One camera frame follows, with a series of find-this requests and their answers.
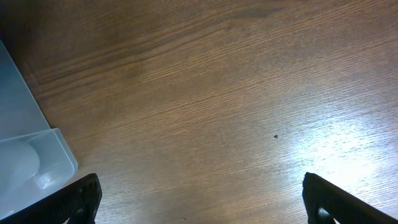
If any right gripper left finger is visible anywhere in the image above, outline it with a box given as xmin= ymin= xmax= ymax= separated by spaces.
xmin=1 ymin=173 xmax=102 ymax=224

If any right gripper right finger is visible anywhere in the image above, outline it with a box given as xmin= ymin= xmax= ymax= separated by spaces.
xmin=302 ymin=172 xmax=397 ymax=224

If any clear plastic storage bin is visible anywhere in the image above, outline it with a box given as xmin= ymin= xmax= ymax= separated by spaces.
xmin=1 ymin=45 xmax=78 ymax=218

